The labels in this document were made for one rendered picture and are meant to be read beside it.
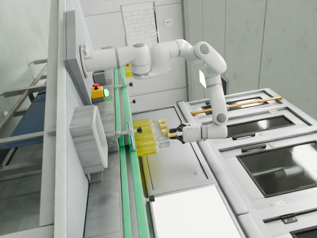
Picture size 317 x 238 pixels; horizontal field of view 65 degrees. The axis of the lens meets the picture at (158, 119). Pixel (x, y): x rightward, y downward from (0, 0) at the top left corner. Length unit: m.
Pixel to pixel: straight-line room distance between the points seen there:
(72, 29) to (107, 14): 5.84
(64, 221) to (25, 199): 0.74
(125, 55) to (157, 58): 0.16
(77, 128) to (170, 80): 6.76
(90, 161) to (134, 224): 0.29
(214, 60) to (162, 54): 0.26
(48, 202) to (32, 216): 0.53
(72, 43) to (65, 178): 0.57
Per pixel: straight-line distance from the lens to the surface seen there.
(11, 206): 1.53
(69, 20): 1.26
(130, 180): 1.09
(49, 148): 0.96
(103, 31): 7.09
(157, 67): 1.26
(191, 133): 1.34
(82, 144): 0.98
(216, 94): 1.31
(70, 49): 1.11
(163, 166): 1.38
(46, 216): 0.88
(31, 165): 1.50
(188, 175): 1.31
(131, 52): 1.19
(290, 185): 1.40
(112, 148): 1.22
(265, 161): 1.50
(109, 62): 1.19
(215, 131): 1.33
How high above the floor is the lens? 0.99
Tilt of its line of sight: 5 degrees up
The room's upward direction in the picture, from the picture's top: 80 degrees clockwise
